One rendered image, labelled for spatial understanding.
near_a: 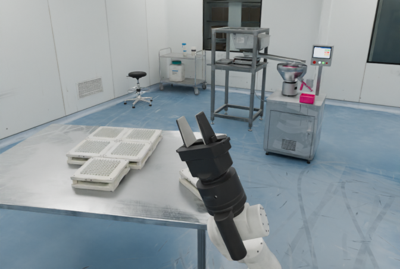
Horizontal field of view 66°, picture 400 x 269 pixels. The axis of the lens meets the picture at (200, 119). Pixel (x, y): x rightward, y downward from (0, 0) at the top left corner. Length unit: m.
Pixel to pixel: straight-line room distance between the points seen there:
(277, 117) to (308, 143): 0.46
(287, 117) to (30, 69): 3.65
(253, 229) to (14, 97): 4.63
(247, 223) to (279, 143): 3.37
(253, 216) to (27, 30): 4.74
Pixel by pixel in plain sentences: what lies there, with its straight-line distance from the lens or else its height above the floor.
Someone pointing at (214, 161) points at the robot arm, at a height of 1.54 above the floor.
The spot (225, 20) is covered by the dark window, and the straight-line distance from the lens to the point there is 6.98.
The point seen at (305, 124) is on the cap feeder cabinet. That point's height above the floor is 0.52.
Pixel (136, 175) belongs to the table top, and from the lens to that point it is 1.92.
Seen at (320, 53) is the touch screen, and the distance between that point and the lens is 4.03.
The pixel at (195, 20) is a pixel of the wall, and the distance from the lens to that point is 7.29.
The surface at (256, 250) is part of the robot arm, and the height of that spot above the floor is 1.31.
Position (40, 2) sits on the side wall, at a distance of 5.29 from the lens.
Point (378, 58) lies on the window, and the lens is 6.48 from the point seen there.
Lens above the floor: 1.81
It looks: 20 degrees down
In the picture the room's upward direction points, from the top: straight up
